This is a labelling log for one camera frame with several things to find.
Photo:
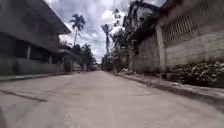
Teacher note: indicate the raised concrete kerb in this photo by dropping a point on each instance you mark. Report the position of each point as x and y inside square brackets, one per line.
[180, 88]

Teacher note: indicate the grey block wall with grille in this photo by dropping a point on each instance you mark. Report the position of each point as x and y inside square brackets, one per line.
[193, 40]

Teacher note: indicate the bushes beside road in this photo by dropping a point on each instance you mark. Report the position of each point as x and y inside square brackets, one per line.
[115, 60]

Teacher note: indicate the grey building with overhanging roof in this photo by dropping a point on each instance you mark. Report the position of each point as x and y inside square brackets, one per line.
[26, 36]

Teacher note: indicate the slender palm tree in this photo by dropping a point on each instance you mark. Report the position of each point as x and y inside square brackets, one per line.
[107, 33]

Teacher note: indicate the cluster of dark green trees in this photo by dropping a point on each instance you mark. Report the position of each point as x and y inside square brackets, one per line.
[85, 53]

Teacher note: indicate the tall palm tree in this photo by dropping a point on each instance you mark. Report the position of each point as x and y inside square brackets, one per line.
[78, 25]

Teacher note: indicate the concrete kerb strip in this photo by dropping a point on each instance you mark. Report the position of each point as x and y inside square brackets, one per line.
[30, 77]

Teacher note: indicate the multi-storey building behind wall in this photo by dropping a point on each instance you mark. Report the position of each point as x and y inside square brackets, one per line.
[138, 16]

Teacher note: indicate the grey concrete road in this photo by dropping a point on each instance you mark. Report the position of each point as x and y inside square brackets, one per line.
[100, 100]

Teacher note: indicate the low plants along wall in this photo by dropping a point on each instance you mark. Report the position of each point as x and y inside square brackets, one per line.
[200, 73]

